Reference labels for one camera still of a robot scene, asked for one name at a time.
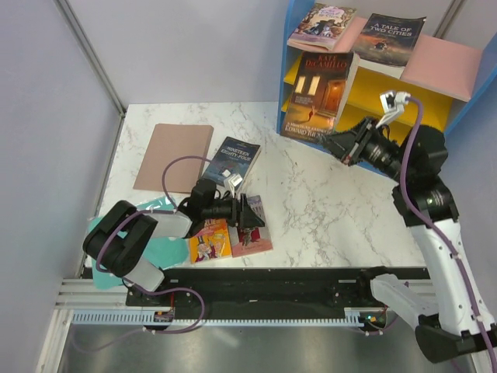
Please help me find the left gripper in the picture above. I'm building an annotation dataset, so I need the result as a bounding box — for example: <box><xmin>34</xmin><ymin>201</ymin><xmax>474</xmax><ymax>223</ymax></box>
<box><xmin>203</xmin><ymin>192</ymin><xmax>265</xmax><ymax>228</ymax></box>

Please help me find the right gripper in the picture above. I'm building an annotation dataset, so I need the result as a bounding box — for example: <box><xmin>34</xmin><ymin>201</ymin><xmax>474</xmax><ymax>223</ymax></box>
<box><xmin>317</xmin><ymin>116</ymin><xmax>415</xmax><ymax>184</ymax></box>

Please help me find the pink red Shakespeare story book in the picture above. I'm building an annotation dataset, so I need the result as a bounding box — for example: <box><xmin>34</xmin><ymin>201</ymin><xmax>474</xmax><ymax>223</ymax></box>
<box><xmin>228</xmin><ymin>195</ymin><xmax>273</xmax><ymax>258</ymax></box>

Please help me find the Edward Tulane book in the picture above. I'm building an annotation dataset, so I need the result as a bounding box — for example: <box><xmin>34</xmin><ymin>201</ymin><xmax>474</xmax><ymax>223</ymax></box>
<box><xmin>280</xmin><ymin>52</ymin><xmax>360</xmax><ymax>144</ymax></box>

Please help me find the A Tale of Two Cities book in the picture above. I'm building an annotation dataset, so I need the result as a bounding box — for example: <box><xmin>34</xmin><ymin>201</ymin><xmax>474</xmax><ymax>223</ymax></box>
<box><xmin>350</xmin><ymin>13</ymin><xmax>426</xmax><ymax>79</ymax></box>

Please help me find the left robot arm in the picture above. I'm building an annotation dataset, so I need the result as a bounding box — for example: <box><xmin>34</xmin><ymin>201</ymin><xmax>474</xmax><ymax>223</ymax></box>
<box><xmin>82</xmin><ymin>179</ymin><xmax>265</xmax><ymax>305</ymax></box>

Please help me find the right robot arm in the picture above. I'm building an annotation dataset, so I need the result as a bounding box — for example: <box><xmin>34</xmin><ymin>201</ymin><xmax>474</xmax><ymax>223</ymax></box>
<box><xmin>318</xmin><ymin>117</ymin><xmax>496</xmax><ymax>372</ymax></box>

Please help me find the Roald Dahl Charlie book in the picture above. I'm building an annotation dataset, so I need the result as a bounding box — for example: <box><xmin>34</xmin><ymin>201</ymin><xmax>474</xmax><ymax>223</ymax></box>
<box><xmin>188</xmin><ymin>219</ymin><xmax>232</xmax><ymax>264</ymax></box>

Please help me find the blue shelf unit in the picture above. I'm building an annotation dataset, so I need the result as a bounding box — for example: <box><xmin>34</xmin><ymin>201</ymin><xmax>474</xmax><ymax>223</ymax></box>
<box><xmin>276</xmin><ymin>1</ymin><xmax>496</xmax><ymax>143</ymax></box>

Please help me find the Nineteen Eighty-Four book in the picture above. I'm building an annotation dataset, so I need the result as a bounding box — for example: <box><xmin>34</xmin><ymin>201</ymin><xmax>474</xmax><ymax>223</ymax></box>
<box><xmin>202</xmin><ymin>137</ymin><xmax>260</xmax><ymax>190</ymax></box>

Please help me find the teal plastic file folder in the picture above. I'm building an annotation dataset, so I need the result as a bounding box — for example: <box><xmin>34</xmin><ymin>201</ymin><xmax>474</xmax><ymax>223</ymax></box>
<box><xmin>85</xmin><ymin>196</ymin><xmax>189</xmax><ymax>290</ymax></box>

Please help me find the purple illustrated book on shelf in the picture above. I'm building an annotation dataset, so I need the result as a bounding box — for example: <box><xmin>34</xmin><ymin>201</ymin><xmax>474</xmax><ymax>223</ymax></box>
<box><xmin>287</xmin><ymin>3</ymin><xmax>356</xmax><ymax>52</ymax></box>

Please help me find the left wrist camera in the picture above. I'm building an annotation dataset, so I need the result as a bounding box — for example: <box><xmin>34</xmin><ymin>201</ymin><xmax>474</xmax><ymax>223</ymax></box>
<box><xmin>221</xmin><ymin>169</ymin><xmax>243</xmax><ymax>195</ymax></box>

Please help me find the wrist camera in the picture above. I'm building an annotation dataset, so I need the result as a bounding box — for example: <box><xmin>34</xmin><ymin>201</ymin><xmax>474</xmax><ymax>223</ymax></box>
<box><xmin>221</xmin><ymin>169</ymin><xmax>243</xmax><ymax>195</ymax></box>
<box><xmin>376</xmin><ymin>90</ymin><xmax>411</xmax><ymax>128</ymax></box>

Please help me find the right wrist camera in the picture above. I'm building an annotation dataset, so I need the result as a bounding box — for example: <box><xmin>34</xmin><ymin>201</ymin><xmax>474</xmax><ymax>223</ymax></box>
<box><xmin>376</xmin><ymin>90</ymin><xmax>411</xmax><ymax>128</ymax></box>

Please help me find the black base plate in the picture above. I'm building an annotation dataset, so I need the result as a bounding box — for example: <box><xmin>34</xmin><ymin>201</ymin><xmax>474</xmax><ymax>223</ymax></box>
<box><xmin>126</xmin><ymin>267</ymin><xmax>429</xmax><ymax>319</ymax></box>

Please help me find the white cable duct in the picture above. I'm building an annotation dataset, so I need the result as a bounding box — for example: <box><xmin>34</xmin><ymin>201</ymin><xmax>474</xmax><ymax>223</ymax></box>
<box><xmin>71</xmin><ymin>310</ymin><xmax>364</xmax><ymax>327</ymax></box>

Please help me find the aluminium frame rail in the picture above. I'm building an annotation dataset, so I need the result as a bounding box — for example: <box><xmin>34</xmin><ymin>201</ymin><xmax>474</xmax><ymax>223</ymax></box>
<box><xmin>54</xmin><ymin>0</ymin><xmax>126</xmax><ymax>118</ymax></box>

